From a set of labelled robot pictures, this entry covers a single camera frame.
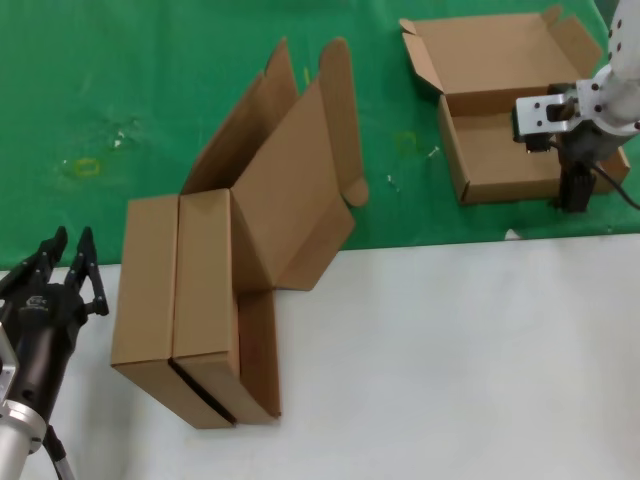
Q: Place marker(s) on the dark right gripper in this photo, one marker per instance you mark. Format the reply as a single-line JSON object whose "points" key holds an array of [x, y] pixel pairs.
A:
{"points": [[595, 142]]}

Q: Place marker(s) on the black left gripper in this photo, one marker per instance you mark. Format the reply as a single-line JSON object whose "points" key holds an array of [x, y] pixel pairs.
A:
{"points": [[42, 340]]}

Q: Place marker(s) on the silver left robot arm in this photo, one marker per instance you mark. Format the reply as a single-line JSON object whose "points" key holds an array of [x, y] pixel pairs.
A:
{"points": [[17, 440]]}

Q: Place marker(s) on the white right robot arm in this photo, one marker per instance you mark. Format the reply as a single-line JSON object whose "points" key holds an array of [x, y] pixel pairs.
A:
{"points": [[620, 65]]}

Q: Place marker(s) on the green table cloth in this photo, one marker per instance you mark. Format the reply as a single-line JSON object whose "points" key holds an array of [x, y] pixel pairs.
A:
{"points": [[150, 100]]}

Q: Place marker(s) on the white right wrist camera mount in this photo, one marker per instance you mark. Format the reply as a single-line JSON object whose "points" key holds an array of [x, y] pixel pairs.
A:
{"points": [[537, 112]]}

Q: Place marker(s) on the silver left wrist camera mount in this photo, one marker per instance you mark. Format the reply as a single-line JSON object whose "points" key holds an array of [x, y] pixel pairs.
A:
{"points": [[6, 365]]}

